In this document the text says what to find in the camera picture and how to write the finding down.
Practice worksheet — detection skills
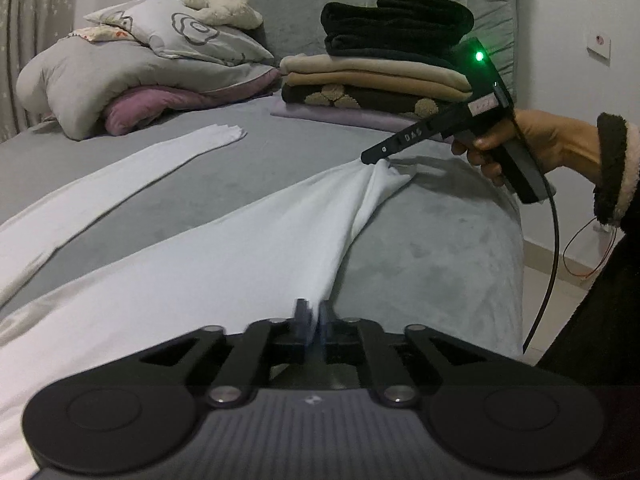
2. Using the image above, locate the person's right hand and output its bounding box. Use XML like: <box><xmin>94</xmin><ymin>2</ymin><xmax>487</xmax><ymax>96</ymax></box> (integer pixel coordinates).
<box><xmin>450</xmin><ymin>109</ymin><xmax>601</xmax><ymax>187</ymax></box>

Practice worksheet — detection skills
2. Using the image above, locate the thin red wire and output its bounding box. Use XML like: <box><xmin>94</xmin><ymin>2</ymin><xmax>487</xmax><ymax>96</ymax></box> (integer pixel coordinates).
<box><xmin>562</xmin><ymin>217</ymin><xmax>624</xmax><ymax>279</ymax></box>

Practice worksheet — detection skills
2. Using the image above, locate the white long-sleeve shirt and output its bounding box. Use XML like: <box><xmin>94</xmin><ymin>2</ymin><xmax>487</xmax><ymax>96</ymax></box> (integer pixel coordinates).
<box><xmin>0</xmin><ymin>125</ymin><xmax>427</xmax><ymax>480</ymax></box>

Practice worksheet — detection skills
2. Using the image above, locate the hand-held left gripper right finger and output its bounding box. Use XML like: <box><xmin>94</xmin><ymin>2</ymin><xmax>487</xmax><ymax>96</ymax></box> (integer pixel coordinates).
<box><xmin>318</xmin><ymin>300</ymin><xmax>494</xmax><ymax>409</ymax></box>

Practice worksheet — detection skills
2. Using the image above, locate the tan folded garment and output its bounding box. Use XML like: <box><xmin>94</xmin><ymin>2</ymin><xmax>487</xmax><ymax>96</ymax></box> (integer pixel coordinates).
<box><xmin>284</xmin><ymin>72</ymin><xmax>474</xmax><ymax>104</ymax></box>

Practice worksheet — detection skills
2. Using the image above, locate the dark brown flower-patterned garment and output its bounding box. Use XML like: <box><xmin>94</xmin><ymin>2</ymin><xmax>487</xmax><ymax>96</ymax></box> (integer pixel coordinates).
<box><xmin>280</xmin><ymin>83</ymin><xmax>452</xmax><ymax>122</ymax></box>

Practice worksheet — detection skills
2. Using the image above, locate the beige dotted curtain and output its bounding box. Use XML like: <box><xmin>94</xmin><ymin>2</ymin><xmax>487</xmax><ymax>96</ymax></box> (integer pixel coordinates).
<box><xmin>0</xmin><ymin>0</ymin><xmax>82</xmax><ymax>144</ymax></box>

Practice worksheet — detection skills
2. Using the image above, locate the lavender folded garment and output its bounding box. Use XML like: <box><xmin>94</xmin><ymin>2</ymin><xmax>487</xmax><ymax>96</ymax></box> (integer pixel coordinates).
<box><xmin>269</xmin><ymin>97</ymin><xmax>427</xmax><ymax>134</ymax></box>

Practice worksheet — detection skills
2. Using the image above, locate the grey folded duvet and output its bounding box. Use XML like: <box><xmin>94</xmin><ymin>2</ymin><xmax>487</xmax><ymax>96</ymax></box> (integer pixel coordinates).
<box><xmin>15</xmin><ymin>34</ymin><xmax>282</xmax><ymax>141</ymax></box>

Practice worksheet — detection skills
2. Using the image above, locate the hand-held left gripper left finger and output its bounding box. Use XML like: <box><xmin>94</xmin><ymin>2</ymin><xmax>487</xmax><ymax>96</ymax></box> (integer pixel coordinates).
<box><xmin>140</xmin><ymin>299</ymin><xmax>315</xmax><ymax>409</ymax></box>

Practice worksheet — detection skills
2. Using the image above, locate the floral printed cloth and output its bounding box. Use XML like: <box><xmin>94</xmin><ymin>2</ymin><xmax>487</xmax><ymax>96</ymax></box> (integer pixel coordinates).
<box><xmin>67</xmin><ymin>24</ymin><xmax>137</xmax><ymax>42</ymax></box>

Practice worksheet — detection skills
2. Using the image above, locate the white plush toy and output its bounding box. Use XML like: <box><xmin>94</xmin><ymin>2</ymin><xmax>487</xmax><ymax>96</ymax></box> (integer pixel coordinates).
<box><xmin>179</xmin><ymin>0</ymin><xmax>264</xmax><ymax>30</ymax></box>

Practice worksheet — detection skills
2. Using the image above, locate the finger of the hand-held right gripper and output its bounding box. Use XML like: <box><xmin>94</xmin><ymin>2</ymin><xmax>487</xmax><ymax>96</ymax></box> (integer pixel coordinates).
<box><xmin>360</xmin><ymin>137</ymin><xmax>402</xmax><ymax>166</ymax></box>

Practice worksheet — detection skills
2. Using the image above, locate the black cable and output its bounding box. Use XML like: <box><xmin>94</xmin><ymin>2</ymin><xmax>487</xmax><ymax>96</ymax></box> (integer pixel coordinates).
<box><xmin>492</xmin><ymin>80</ymin><xmax>561</xmax><ymax>352</ymax></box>

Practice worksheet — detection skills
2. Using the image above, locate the grey flower-outline pillow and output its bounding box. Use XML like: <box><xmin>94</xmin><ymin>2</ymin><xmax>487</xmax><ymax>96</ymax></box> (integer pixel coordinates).
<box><xmin>83</xmin><ymin>0</ymin><xmax>276</xmax><ymax>67</ymax></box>

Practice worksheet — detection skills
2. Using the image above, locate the person's dark clothing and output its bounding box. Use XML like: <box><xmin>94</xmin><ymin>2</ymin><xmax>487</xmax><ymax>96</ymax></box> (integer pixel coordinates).
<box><xmin>537</xmin><ymin>232</ymin><xmax>640</xmax><ymax>387</ymax></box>

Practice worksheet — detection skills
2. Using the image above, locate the black folded garment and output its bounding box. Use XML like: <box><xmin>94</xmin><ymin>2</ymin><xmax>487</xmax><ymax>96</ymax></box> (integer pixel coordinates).
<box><xmin>320</xmin><ymin>0</ymin><xmax>475</xmax><ymax>69</ymax></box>

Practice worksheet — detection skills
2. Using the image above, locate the white wall switch plate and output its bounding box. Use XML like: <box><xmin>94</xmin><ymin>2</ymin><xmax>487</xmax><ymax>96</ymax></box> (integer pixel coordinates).
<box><xmin>587</xmin><ymin>29</ymin><xmax>612</xmax><ymax>66</ymax></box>

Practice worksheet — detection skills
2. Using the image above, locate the pink pillow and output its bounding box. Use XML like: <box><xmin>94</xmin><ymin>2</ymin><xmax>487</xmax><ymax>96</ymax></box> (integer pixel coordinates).
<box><xmin>103</xmin><ymin>84</ymin><xmax>274</xmax><ymax>136</ymax></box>

